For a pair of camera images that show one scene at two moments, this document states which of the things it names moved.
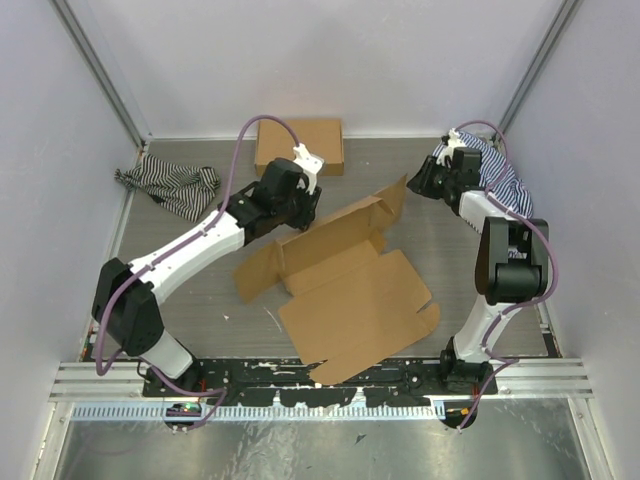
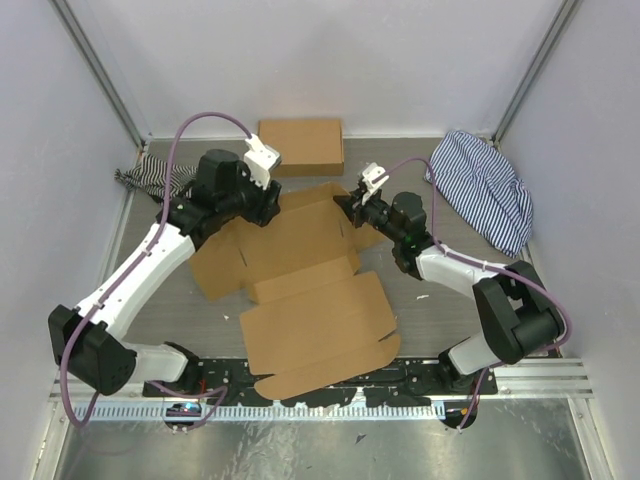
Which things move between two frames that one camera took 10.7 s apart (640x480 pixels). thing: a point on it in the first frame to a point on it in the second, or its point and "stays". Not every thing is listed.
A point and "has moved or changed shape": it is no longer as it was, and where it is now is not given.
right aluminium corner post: [565, 10] stays
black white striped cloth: [185, 190] stays
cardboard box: [352, 306] has moved or changed shape
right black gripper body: [442, 178] to [375, 212]
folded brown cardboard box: [279, 138] stays
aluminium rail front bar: [519, 380] stays
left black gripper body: [299, 212] to [252, 202]
